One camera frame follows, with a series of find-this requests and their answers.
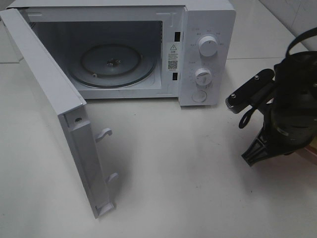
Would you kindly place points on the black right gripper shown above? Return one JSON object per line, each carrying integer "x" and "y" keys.
{"x": 285, "y": 125}

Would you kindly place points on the pink round plate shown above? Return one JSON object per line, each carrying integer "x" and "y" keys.
{"x": 312, "y": 149}

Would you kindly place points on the round white door button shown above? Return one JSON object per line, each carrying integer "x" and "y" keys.
{"x": 199, "y": 96}

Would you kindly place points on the white microwave knob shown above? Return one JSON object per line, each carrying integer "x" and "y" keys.
{"x": 203, "y": 77}
{"x": 208, "y": 45}

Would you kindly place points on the white microwave door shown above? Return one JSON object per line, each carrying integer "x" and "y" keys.
{"x": 62, "y": 107}

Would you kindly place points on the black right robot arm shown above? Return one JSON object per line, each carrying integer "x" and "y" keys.
{"x": 287, "y": 98}

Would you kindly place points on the white adjacent table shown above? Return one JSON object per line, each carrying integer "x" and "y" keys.
{"x": 264, "y": 28}

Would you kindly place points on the white microwave oven body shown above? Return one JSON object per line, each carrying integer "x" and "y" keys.
{"x": 168, "y": 29}

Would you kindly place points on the glass microwave turntable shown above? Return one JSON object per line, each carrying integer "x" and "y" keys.
{"x": 112, "y": 66}

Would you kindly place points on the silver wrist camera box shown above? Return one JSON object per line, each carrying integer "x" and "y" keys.
{"x": 251, "y": 92}

